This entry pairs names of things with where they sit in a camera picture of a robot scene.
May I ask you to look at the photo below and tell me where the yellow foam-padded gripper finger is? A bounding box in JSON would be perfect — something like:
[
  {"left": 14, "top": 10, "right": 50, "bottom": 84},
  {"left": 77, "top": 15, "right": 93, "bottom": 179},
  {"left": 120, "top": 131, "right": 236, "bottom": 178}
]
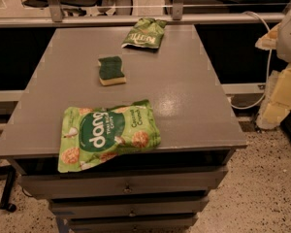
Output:
[{"left": 255, "top": 24, "right": 291, "bottom": 130}]

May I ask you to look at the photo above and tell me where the green and yellow sponge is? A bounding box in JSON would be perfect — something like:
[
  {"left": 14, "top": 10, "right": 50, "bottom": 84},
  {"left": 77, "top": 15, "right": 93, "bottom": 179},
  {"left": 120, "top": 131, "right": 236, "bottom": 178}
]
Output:
[{"left": 98, "top": 56, "right": 126, "bottom": 86}]

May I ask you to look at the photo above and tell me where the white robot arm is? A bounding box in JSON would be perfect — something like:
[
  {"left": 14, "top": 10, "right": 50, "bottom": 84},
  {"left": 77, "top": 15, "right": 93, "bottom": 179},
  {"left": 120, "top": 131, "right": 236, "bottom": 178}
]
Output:
[{"left": 255, "top": 9, "right": 291, "bottom": 130}]

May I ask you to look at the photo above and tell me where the green kettle chips bag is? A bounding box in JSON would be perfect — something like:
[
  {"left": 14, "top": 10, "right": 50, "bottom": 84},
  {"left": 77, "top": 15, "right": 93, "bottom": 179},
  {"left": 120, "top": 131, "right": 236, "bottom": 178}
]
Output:
[{"left": 121, "top": 17, "right": 167, "bottom": 50}]

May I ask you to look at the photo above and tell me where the grey drawer cabinet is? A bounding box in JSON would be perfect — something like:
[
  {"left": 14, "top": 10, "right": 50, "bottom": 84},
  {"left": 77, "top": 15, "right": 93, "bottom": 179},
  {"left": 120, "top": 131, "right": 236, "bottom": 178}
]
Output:
[{"left": 0, "top": 25, "right": 245, "bottom": 233}]

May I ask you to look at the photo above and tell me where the green dang chips bag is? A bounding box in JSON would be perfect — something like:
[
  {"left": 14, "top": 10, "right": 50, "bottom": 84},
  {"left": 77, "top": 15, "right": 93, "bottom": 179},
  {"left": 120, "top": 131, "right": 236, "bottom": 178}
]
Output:
[{"left": 57, "top": 100, "right": 161, "bottom": 173}]

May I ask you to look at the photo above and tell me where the black stand leg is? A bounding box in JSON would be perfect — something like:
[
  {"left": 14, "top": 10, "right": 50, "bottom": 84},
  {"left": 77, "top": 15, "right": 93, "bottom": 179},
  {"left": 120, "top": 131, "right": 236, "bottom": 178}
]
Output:
[{"left": 0, "top": 165, "right": 16, "bottom": 213}]

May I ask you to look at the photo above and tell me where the white cable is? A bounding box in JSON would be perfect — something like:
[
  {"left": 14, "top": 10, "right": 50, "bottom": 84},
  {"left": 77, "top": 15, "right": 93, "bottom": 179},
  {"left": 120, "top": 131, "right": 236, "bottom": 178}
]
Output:
[{"left": 230, "top": 11, "right": 274, "bottom": 111}]

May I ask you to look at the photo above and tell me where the metal railing frame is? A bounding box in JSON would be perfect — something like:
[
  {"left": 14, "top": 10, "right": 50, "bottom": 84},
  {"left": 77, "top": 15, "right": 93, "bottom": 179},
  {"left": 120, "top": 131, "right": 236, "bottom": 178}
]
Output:
[{"left": 0, "top": 0, "right": 291, "bottom": 28}]

